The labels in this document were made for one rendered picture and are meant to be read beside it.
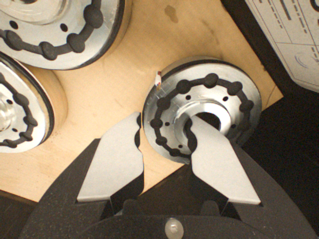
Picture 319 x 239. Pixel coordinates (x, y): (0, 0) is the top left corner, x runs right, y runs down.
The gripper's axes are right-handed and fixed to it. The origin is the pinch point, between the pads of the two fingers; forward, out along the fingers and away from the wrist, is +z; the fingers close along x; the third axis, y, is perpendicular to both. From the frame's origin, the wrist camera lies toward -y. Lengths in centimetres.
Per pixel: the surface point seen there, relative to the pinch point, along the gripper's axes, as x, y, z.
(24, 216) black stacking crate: -20.7, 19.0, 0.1
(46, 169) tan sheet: -15.8, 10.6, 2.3
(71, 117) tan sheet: -10.0, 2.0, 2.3
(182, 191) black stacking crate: 2.9, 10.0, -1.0
